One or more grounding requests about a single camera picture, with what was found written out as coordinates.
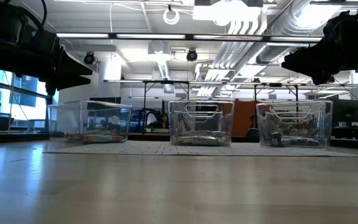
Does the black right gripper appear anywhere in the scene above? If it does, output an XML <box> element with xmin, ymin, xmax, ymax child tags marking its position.
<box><xmin>280</xmin><ymin>10</ymin><xmax>358</xmax><ymax>86</ymax></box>

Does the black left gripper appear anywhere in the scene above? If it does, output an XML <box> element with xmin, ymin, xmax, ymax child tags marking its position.
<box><xmin>25</xmin><ymin>30</ymin><xmax>94</xmax><ymax>96</ymax></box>

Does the clear plastic bin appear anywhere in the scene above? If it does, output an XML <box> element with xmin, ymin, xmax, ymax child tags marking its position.
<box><xmin>168</xmin><ymin>100</ymin><xmax>235</xmax><ymax>147</ymax></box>
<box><xmin>47</xmin><ymin>100</ymin><xmax>132</xmax><ymax>145</ymax></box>
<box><xmin>255</xmin><ymin>100</ymin><xmax>334</xmax><ymax>149</ymax></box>

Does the black monitor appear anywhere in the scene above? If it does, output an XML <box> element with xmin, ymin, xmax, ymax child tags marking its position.
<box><xmin>332</xmin><ymin>99</ymin><xmax>358</xmax><ymax>123</ymax></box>

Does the orange partition panel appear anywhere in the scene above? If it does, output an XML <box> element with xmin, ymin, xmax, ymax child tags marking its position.
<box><xmin>222</xmin><ymin>100</ymin><xmax>262</xmax><ymax>137</ymax></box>

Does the person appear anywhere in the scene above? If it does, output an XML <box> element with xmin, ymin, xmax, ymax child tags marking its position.
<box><xmin>149</xmin><ymin>112</ymin><xmax>170</xmax><ymax>130</ymax></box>

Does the grey woven placemat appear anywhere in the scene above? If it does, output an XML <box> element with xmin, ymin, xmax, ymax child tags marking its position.
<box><xmin>43</xmin><ymin>139</ymin><xmax>358</xmax><ymax>158</ymax></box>

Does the black ceiling camera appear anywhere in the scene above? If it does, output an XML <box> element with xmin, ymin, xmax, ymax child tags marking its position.
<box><xmin>186</xmin><ymin>48</ymin><xmax>198</xmax><ymax>62</ymax></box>
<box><xmin>83</xmin><ymin>51</ymin><xmax>96</xmax><ymax>65</ymax></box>

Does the black background rig frame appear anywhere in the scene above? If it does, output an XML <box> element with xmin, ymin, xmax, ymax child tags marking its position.
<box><xmin>103</xmin><ymin>79</ymin><xmax>358</xmax><ymax>138</ymax></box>

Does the silver ventilation duct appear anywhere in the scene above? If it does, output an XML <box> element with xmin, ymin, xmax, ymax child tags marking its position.
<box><xmin>255</xmin><ymin>0</ymin><xmax>332</xmax><ymax>65</ymax></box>

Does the white coiled cable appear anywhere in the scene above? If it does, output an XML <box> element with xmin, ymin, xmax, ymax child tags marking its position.
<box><xmin>162</xmin><ymin>7</ymin><xmax>181</xmax><ymax>26</ymax></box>

